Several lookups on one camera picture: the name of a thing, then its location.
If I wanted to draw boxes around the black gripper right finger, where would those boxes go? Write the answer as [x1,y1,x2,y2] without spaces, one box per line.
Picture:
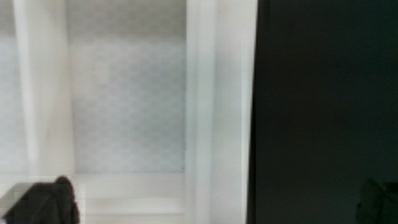
[355,179,398,224]

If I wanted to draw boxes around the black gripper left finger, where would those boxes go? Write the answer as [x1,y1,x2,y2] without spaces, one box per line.
[2,176,80,224]

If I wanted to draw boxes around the white cabinet body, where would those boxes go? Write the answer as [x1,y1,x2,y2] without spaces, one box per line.
[0,0,257,224]

